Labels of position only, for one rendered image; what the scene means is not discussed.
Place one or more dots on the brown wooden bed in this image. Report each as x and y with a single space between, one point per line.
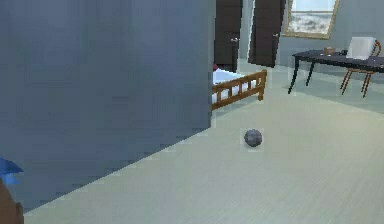
239 87

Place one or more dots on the red pillow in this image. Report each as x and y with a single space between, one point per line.
215 67

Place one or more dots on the grey ball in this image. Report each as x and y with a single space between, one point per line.
253 138

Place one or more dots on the dark brown room door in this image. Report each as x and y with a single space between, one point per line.
228 30
266 30

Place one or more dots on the small brown box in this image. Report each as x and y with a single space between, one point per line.
329 51

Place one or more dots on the black table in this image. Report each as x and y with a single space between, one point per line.
333 58

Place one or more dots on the wood framed window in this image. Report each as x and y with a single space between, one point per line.
311 16

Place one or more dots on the brown wooden chair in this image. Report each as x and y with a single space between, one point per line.
364 75

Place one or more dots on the white open laptop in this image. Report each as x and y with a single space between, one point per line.
360 47

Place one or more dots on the blue pointed object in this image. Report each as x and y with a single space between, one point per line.
8 170

